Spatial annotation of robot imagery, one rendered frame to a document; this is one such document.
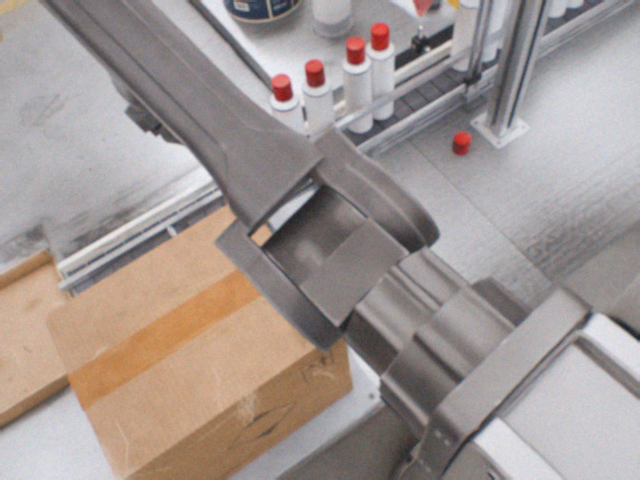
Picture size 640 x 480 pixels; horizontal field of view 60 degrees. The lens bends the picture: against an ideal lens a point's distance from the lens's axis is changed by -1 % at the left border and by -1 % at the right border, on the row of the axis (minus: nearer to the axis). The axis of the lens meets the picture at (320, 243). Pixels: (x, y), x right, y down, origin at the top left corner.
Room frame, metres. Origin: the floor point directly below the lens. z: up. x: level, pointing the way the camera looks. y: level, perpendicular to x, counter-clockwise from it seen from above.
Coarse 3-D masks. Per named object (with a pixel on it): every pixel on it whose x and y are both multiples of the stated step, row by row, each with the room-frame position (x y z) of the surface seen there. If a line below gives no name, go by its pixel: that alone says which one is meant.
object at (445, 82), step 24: (600, 0) 0.98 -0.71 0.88; (552, 24) 0.93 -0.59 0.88; (456, 72) 0.84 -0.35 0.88; (480, 72) 0.83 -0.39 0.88; (408, 96) 0.80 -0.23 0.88; (432, 96) 0.79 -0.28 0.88; (336, 120) 0.77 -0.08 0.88; (360, 144) 0.71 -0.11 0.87; (168, 216) 0.62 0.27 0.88; (120, 264) 0.53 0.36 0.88
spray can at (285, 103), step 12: (276, 84) 0.69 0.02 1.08; (288, 84) 0.69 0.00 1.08; (276, 96) 0.69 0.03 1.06; (288, 96) 0.68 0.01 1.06; (276, 108) 0.68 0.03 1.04; (288, 108) 0.67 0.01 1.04; (300, 108) 0.69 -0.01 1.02; (288, 120) 0.67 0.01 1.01; (300, 120) 0.68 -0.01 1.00; (300, 132) 0.68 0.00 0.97
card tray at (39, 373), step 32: (32, 256) 0.60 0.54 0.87; (0, 288) 0.56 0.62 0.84; (32, 288) 0.55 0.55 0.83; (0, 320) 0.49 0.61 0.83; (32, 320) 0.48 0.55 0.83; (0, 352) 0.43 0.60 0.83; (32, 352) 0.42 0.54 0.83; (0, 384) 0.37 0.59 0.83; (32, 384) 0.36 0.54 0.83; (64, 384) 0.34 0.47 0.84; (0, 416) 0.30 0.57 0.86
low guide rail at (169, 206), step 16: (448, 48) 0.88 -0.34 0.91; (416, 64) 0.85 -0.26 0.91; (336, 112) 0.77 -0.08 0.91; (192, 192) 0.64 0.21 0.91; (160, 208) 0.62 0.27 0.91; (176, 208) 0.62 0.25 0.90; (128, 224) 0.59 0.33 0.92; (144, 224) 0.60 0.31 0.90; (112, 240) 0.57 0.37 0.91; (80, 256) 0.55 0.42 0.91; (64, 272) 0.53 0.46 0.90
